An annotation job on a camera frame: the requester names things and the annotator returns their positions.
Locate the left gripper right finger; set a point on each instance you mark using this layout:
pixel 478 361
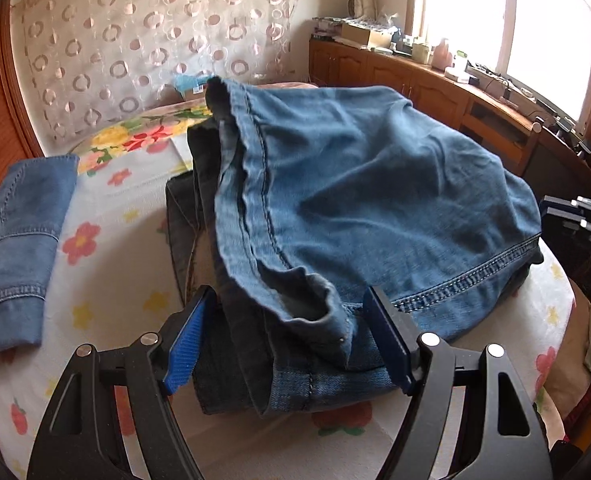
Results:
pixel 395 334

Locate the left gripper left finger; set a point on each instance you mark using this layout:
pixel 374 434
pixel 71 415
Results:
pixel 180 341

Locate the dark blue denim pants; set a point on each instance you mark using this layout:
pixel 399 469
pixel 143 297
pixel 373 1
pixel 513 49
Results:
pixel 298 201

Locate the light blue denim pants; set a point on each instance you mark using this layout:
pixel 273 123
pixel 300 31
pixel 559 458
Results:
pixel 35 197

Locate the wooden sideboard cabinet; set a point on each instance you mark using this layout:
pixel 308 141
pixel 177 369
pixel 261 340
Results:
pixel 553 169

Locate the white flower bed sheet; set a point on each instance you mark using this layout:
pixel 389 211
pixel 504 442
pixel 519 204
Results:
pixel 113 281

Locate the wooden chair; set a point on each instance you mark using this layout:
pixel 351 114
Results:
pixel 511 142

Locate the floral blanket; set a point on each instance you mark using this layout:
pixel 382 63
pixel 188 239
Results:
pixel 150 131

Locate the pink bottle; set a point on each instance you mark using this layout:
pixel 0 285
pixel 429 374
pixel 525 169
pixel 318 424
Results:
pixel 442 57

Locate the white cup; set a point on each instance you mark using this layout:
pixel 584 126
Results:
pixel 420 53

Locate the cardboard box on sideboard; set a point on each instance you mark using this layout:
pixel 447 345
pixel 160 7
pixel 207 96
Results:
pixel 367 36

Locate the pink circle pattern curtain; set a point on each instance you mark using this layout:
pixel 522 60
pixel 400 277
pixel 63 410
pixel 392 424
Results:
pixel 88 63

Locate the window with wooden frame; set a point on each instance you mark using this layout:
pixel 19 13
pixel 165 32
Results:
pixel 543 46

